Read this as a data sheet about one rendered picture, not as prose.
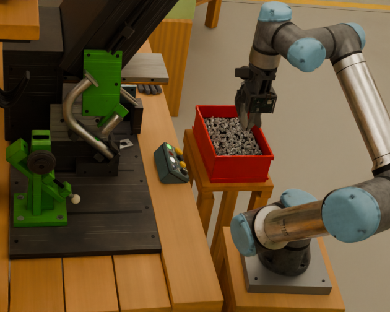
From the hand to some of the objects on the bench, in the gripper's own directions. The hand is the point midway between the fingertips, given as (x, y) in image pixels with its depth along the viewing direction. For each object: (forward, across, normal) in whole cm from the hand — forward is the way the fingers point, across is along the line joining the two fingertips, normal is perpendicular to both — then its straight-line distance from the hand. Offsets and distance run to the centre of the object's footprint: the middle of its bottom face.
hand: (246, 124), depth 184 cm
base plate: (+41, -40, +49) cm, 76 cm away
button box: (+43, -10, +30) cm, 53 cm away
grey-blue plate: (+39, -24, +58) cm, 74 cm away
